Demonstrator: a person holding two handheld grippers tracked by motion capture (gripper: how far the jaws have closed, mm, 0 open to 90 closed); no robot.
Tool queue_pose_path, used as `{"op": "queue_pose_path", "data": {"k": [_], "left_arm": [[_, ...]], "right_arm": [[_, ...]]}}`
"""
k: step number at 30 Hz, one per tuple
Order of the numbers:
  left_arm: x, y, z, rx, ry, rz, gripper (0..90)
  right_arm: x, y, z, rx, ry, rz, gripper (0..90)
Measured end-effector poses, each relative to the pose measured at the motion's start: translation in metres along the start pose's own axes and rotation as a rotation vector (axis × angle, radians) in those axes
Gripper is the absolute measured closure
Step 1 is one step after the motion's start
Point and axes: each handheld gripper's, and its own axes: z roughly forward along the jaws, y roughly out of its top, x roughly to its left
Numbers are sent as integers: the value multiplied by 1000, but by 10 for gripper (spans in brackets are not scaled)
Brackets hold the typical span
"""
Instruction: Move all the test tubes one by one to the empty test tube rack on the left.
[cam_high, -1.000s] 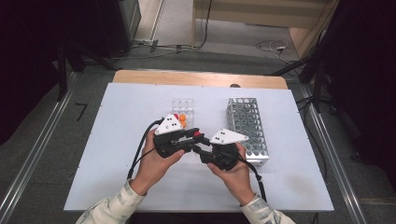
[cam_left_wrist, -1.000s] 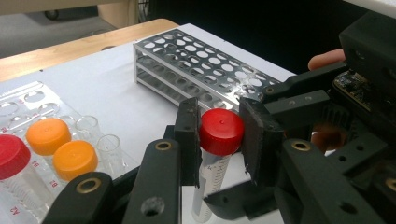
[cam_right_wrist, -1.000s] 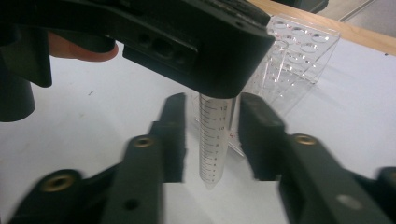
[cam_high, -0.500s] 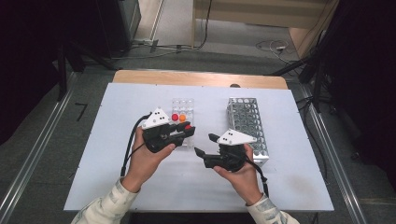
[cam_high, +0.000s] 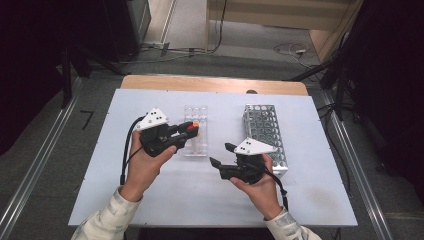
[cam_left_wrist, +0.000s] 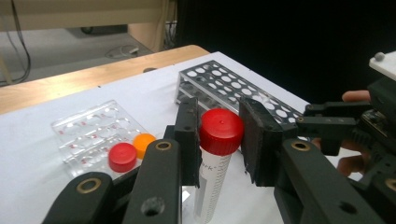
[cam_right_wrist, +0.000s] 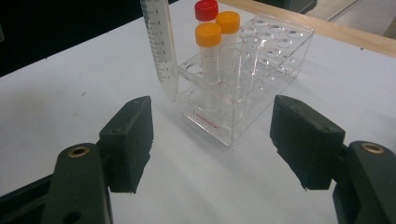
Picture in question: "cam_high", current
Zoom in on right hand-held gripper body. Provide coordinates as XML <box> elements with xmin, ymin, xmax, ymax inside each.
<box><xmin>218</xmin><ymin>136</ymin><xmax>278</xmax><ymax>185</ymax></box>

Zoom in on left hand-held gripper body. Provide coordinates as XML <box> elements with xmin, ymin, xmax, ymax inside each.
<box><xmin>133</xmin><ymin>106</ymin><xmax>188</xmax><ymax>158</ymax></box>

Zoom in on clear acrylic test tube rack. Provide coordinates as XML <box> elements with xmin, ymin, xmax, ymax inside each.
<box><xmin>182</xmin><ymin>105</ymin><xmax>209</xmax><ymax>158</ymax></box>

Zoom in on perforated metal test tube rack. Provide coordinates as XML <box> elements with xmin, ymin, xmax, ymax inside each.
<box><xmin>242</xmin><ymin>103</ymin><xmax>290</xmax><ymax>178</ymax></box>

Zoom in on person's right hand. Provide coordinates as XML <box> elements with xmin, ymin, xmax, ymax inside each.
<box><xmin>229</xmin><ymin>153</ymin><xmax>284</xmax><ymax>221</ymax></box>

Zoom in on person's left hand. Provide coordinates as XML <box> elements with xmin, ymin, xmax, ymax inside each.
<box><xmin>119</xmin><ymin>129</ymin><xmax>178</xmax><ymax>203</ymax></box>

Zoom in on black tripod stand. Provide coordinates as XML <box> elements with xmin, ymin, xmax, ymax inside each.
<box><xmin>289</xmin><ymin>32</ymin><xmax>360</xmax><ymax>122</ymax></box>
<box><xmin>59</xmin><ymin>42</ymin><xmax>128</xmax><ymax>110</ymax></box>

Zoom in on dark grey cabinet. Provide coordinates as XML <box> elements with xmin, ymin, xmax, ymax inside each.
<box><xmin>99</xmin><ymin>0</ymin><xmax>152</xmax><ymax>63</ymax></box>

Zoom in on light wooden furniture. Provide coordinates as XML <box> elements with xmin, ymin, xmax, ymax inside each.
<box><xmin>204</xmin><ymin>0</ymin><xmax>365</xmax><ymax>63</ymax></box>

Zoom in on black curtain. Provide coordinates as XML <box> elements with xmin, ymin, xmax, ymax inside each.
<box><xmin>0</xmin><ymin>0</ymin><xmax>113</xmax><ymax>156</ymax></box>
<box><xmin>346</xmin><ymin>0</ymin><xmax>424</xmax><ymax>203</ymax></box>

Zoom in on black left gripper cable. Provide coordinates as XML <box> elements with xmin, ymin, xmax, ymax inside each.
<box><xmin>119</xmin><ymin>114</ymin><xmax>148</xmax><ymax>186</ymax></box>

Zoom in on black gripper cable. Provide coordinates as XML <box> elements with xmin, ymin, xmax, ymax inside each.
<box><xmin>119</xmin><ymin>114</ymin><xmax>148</xmax><ymax>186</ymax></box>
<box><xmin>263</xmin><ymin>168</ymin><xmax>290</xmax><ymax>212</ymax></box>

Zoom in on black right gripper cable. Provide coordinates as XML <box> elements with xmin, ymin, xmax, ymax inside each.
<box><xmin>263</xmin><ymin>168</ymin><xmax>290</xmax><ymax>212</ymax></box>

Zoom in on grey floor cables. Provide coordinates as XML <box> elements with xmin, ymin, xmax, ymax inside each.
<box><xmin>119</xmin><ymin>40</ymin><xmax>208</xmax><ymax>65</ymax></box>

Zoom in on black floor cables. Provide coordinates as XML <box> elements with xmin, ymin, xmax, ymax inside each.
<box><xmin>316</xmin><ymin>102</ymin><xmax>352</xmax><ymax>195</ymax></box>

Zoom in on black hanging cable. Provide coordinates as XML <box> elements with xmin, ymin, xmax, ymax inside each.
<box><xmin>206</xmin><ymin>0</ymin><xmax>229</xmax><ymax>54</ymax></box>

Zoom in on aluminium floor rail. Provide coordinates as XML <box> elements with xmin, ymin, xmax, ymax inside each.
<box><xmin>320</xmin><ymin>90</ymin><xmax>395</xmax><ymax>240</ymax></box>
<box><xmin>0</xmin><ymin>77</ymin><xmax>83</xmax><ymax>240</ymax></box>

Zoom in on white floor cable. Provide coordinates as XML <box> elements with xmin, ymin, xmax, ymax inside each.
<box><xmin>273</xmin><ymin>42</ymin><xmax>322</xmax><ymax>68</ymax></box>

